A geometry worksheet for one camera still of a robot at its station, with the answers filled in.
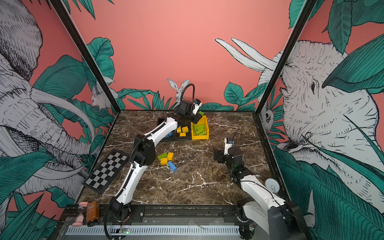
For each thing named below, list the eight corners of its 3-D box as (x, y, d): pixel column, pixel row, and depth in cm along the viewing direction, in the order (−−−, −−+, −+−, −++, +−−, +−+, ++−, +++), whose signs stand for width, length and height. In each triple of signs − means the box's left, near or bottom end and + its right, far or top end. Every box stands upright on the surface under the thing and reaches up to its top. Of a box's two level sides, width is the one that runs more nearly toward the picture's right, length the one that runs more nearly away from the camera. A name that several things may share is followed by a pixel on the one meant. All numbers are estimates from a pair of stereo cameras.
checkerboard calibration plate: (85, 186, 84) (81, 183, 81) (114, 152, 99) (112, 149, 96) (102, 195, 82) (98, 193, 78) (130, 158, 96) (128, 155, 93)
